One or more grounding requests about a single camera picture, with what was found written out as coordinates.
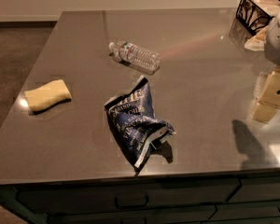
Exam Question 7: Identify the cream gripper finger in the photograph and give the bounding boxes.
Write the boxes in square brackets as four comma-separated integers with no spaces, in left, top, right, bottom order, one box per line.
[251,103,277,123]

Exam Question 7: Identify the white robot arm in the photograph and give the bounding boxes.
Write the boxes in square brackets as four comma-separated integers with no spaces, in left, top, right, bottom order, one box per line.
[250,12,280,123]

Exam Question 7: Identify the blue chip bag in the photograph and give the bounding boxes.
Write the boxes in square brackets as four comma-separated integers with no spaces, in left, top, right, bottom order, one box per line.
[105,76,175,169]

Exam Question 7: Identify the dark right drawer front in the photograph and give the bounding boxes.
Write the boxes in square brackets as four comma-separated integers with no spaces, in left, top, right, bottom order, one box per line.
[230,176,280,203]

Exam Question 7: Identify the clear plastic water bottle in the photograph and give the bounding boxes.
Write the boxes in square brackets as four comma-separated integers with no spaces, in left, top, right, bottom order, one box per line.
[109,41,161,73]

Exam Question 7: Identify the yellow sponge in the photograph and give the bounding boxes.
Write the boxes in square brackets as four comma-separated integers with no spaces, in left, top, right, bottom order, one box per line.
[24,79,72,112]

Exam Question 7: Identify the black wire napkin holder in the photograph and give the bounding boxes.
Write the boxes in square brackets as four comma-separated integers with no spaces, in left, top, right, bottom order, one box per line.
[236,0,280,35]

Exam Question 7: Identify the dark drawer front with handle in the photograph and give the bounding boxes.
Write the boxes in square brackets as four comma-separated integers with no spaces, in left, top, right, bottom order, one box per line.
[17,178,239,215]

